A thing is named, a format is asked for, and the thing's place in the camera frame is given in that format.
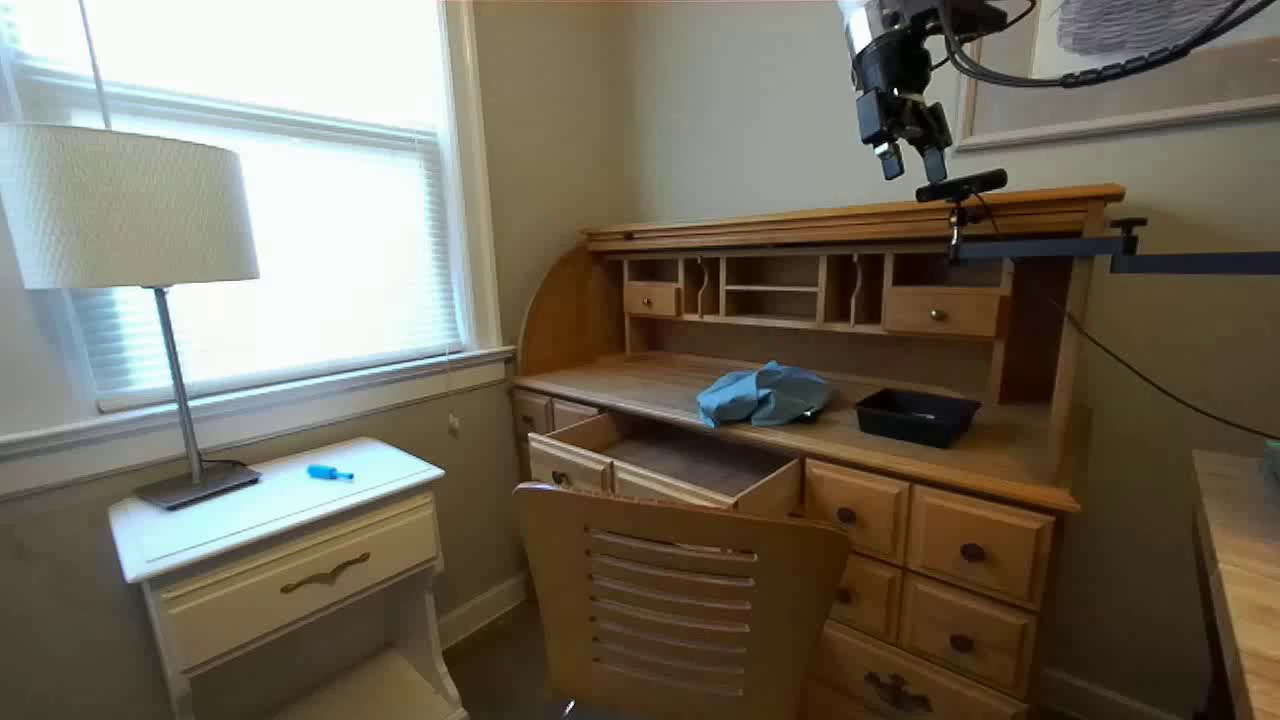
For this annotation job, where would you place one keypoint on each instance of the open wooden centre drawer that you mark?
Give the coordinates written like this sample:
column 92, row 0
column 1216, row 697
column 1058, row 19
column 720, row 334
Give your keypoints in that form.
column 664, row 464

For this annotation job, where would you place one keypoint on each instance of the blue cloth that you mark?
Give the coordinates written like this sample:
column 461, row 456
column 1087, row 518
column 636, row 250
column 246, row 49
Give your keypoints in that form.
column 767, row 399

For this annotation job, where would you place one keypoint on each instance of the light wooden desk chair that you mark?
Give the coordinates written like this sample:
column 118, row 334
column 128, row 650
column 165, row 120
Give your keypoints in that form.
column 675, row 608

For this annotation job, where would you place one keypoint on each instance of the black plastic tray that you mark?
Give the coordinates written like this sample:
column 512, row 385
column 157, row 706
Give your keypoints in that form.
column 917, row 419

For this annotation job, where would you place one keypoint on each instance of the wooden roll-top desk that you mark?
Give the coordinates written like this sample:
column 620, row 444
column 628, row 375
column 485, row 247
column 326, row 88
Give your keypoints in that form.
column 641, row 318

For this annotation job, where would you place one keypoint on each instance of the small blue object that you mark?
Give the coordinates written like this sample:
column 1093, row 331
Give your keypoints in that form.
column 331, row 473

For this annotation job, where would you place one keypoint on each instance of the window with white blinds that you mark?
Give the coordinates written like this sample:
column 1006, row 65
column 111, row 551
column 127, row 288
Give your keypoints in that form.
column 356, row 133

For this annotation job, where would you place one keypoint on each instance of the white nightstand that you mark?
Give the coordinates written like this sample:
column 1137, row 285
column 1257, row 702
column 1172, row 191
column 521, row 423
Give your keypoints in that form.
column 246, row 570

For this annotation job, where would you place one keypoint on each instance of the table lamp white shade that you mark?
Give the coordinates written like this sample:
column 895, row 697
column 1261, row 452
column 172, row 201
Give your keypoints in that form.
column 122, row 208

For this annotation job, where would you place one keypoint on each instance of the wooden table edge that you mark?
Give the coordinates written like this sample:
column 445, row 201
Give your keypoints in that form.
column 1239, row 527

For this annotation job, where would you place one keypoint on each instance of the framed wall picture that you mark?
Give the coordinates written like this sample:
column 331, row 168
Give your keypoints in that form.
column 1123, row 65

